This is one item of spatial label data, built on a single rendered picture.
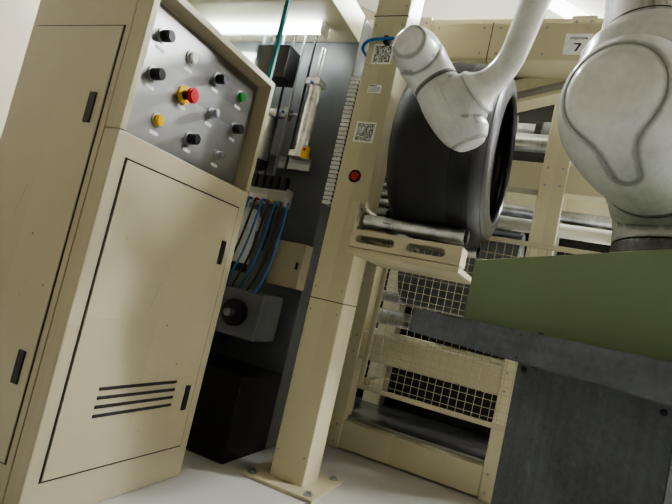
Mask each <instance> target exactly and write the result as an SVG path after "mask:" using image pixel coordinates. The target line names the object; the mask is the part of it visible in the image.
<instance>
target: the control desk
mask: <svg viewBox="0 0 672 504"><path fill-rule="evenodd" d="M274 88H275V83H274V82H273V81H271V80H270V79H269V78H268V77H267V76H266V75H265V74H264V73H263V72H262V71H261V70H260V69H259V68H258V67H257V66H256V65H254V64H253V63H252V62H251V61H250V60H249V59H248V58H247V57H246V56H245V55H244V54H243V53H242V52H241V51H240V50H239V49H237V48H236V47H235V46H234V45H233V44H232V43H231V42H230V41H229V40H228V39H227V38H226V37H225V36H224V35H223V34H221V33H220V32H219V31H218V30H217V29H216V28H215V27H214V26H213V25H212V24H211V23H210V22H209V21H208V20H207V19H206V18H204V17H203V16H202V15H201V14H200V13H199V12H198V11H197V10H196V9H195V8H194V7H193V6H192V5H191V4H190V3H189V2H187V1H186V0H40V4H39V7H38V11H37V14H36V18H35V21H34V25H33V28H32V32H31V35H30V38H29V42H28V45H27V49H26V52H25V56H24V59H23V63H22V66H21V70H20V73H19V77H18V80H17V84H16V87H15V90H14V94H13V97H12V101H11V104H10V108H9V111H8V115H7V118H6V122H5V125H4V129H3V132H2V135H1V139H0V504H96V503H98V502H101V501H104V500H107V499H110V498H113V497H116V496H119V495H122V494H125V493H128V492H131V491H134V490H136V489H139V488H142V487H145V486H148V485H151V484H154V483H157V482H160V481H163V480H166V479H169V478H172V477H174V476H177V475H179V474H180V470H181V466H182V462H183V458H184V454H185V450H186V446H187V442H188V438H189V434H190V429H191V425H192V421H193V417H194V413H195V409H196V405H197V401H198V397H199V393H200V389H201V385H202V381H203V376H204V372H205V368H206V364H207V360H208V356H209V352H210V348H211V344H212V340H213V336H214V332H215V328H216V323H217V319H218V315H219V311H220V307H221V303H222V299H223V295H224V291H225V287H226V283H227V279H228V275H229V271H230V266H231V262H232V258H233V254H234V250H235V246H236V242H237V238H238V234H239V230H240V226H241V222H242V218H243V213H244V209H245V205H246V201H247V197H248V192H249V190H250V186H251V182H252V178H253V174H254V170H255V166H256V162H257V158H258V154H259V150H260V146H261V141H262V137H263V133H264V129H265V125H266V121H267V117H268V113H269V109H270V105H271V101H272V97H273V93H274Z"/></svg>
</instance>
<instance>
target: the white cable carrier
mask: <svg viewBox="0 0 672 504"><path fill-rule="evenodd" d="M350 80H352V81H350V84H351V85H349V89H348V93H347V97H348V98H346V101H347V102H345V105H346V106H344V110H343V114H342V118H343V119H341V122H343V123H340V126H341V127H339V131H338V136H337V139H339V140H336V143H338V144H335V147H336V148H334V153H333V156H335V157H332V160H334V161H331V164H332V165H330V169H332V170H329V173H331V174H328V177H330V178H327V182H326V186H328V187H325V190H326V191H325V192H324V194H325V195H324V196H323V199H326V200H322V203H324V204H326V205H327V206H329V207H331V206H332V201H333V197H334V193H335V188H336V184H337V180H338V175H339V171H340V167H341V162H342V158H343V154H344V149H345V145H346V141H347V136H348V132H349V128H350V123H351V119H352V115H353V110H354V106H355V102H356V97H357V93H358V89H359V84H360V80H361V79H360V77H355V76H351V79H350ZM347 118H348V119H347ZM346 122H347V123H346ZM339 135H340V136H339ZM342 139H344V140H342ZM335 152H336V153H335ZM329 182H330V183H329ZM326 195H327V196H326Z"/></svg>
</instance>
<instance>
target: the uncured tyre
mask: <svg viewBox="0 0 672 504"><path fill-rule="evenodd" d="M452 64H453V66H454V68H455V70H456V72H457V73H458V74H461V73H462V72H464V71H468V72H478V71H480V70H482V69H484V68H486V67H487V66H488V65H490V64H477V63H452ZM486 119H487V122H488V124H489V128H488V135H487V137H486V139H485V141H484V142H483V143H482V144H481V145H480V146H479V147H477V148H475V149H472V150H470V151H466V152H457V151H455V150H453V149H451V148H449V147H447V146H446V145H445V144H444V143H443V142H442V141H441V140H440V139H439V138H438V137H437V135H436V134H435V133H434V131H433V130H432V128H431V127H430V125H429V124H428V122H427V120H426V118H425V117H424V115H423V113H422V111H421V108H420V105H419V102H418V100H417V98H416V97H415V95H414V93H413V92H412V90H411V89H410V87H409V86H408V84H407V86H406V88H405V89H404V91H403V93H402V96H401V98H400V101H399V103H398V106H397V109H396V113H395V116H394V120H393V124H392V129H391V134H390V140H389V148H388V157H387V195H388V202H389V207H390V211H391V214H392V217H393V219H399V220H405V221H412V222H418V223H425V224H432V225H438V226H444V227H451V228H457V229H464V230H469V232H470V238H469V242H468V244H467V245H463V244H457V243H451V242H445V241H439V240H433V239H427V238H421V237H415V236H409V235H407V236H409V237H411V238H414V239H420V240H426V241H432V242H438V243H444V244H450V245H455V246H461V247H464V248H472V247H476V246H478V245H480V244H481V243H483V242H484V241H486V240H487V239H489V238H490V237H491V236H492V234H493V232H494V230H495V228H496V225H497V222H498V219H499V216H500V213H501V210H502V207H503V203H504V200H505V196H506V192H507V187H508V183H509V178H510V173H511V167H512V161H513V154H514V147H515V138H516V126H517V89H516V83H515V81H514V79H513V80H512V81H511V82H510V83H509V84H508V85H507V86H506V87H505V88H504V89H503V90H502V91H501V92H500V93H499V94H498V96H497V97H496V98H495V100H494V102H493V107H492V111H491V112H489V114H488V116H487V118H486Z"/></svg>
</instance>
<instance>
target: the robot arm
mask: <svg viewBox="0 0 672 504"><path fill-rule="evenodd" d="M551 1H552V0H520V1H519V3H518V6H517V9H516V12H515V14H514V17H513V20H512V22H511V25H510V28H509V31H508V33H507V36H506V39H505V41H504V44H503V46H502V48H501V50H500V52H499V54H498V55H497V57H496V58H495V59H494V61H493V62H492V63H491V64H490V65H488V66H487V67H486V68H484V69H482V70H480V71H478V72H468V71H464V72H462V73H461V74H458V73H457V72H456V70H455V68H454V66H453V64H452V63H451V61H450V58H449V56H448V54H447V52H446V50H445V48H444V46H443V45H442V44H441V43H440V41H439V40H438V38H437V37H436V36H435V34H434V33H433V32H431V31H430V30H429V29H427V28H425V27H423V26H420V25H410V26H408V27H407V28H405V29H404V30H402V31H401V32H400V33H399V34H397V35H396V36H395V38H394V40H393V45H392V54H393V59H394V62H395V64H396V66H397V68H398V69H399V71H400V74H401V76H402V77H403V78H404V80H405V81H406V83H407V84H408V86H409V87H410V89H411V90H412V92H413V93H414V95H415V97H416V98H417V100H418V102H419V105H420V108H421V111H422V113H423V115H424V117H425V118H426V120H427V122H428V124H429V125H430V127H431V128H432V130H433V131H434V133H435V134H436V135H437V137H438V138H439V139H440V140H441V141H442V142H443V143H444V144H445V145H446V146H447V147H449V148H451V149H453V150H455V151H457V152H466V151H470V150H472V149H475V148H477V147H479V146H480V145H481V144H482V143H483V142H484V141H485V139H486V137H487V135H488V128H489V124H488V122H487V119H486V118H487V116H488V114H489V112H491V111H492V107H493V102H494V100H495V98H496V97H497V96H498V94H499V93H500V92H501V91H502V90H503V89H504V88H505V87H506V86H507V85H508V84H509V83H510V82H511V81H512V80H513V78H514V77H515V76H516V74H517V73H518V72H519V70H520V69H521V67H522V65H523V64H524V62H525V60H526V58H527V56H528V54H529V52H530V49H531V47H532V45H533V43H534V40H535V38H536V36H537V33H538V31H539V29H540V26H541V24H542V22H543V19H544V17H545V15H546V12H547V10H548V8H549V5H550V3H551ZM557 126H558V132H559V137H560V140H561V143H562V146H563V148H564V150H565V152H566V154H567V155H568V157H569V159H570V160H571V162H572V163H573V165H574V166H575V167H576V169H577V170H578V171H579V173H580V174H581V175H582V176H583V177H584V179H585V180H586V181H587V182H588V183H589V184H590V185H591V186H592V187H593V188H594V189H595V190H596V191H597V192H598V193H599V194H600V195H602V196H603V197H604V198H605V199H606V202H607V205H608V209H609V214H610V217H611V219H612V236H611V246H610V250H609V252H626V251H644V250H662V249H672V0H605V12H604V26H603V29H602V30H601V31H599V32H598V33H597V34H596V35H595V36H594V37H593V38H591V40H590V41H589V42H588V43H587V44H586V45H585V46H584V48H583V50H582V51H581V54H580V58H579V61H578V64H577V65H576V66H575V67H574V69H573V70H572V71H571V73H570V75H569V76H568V78H567V80H566V82H565V84H564V86H563V89H562V91H561V94H560V98H559V102H558V108H557Z"/></svg>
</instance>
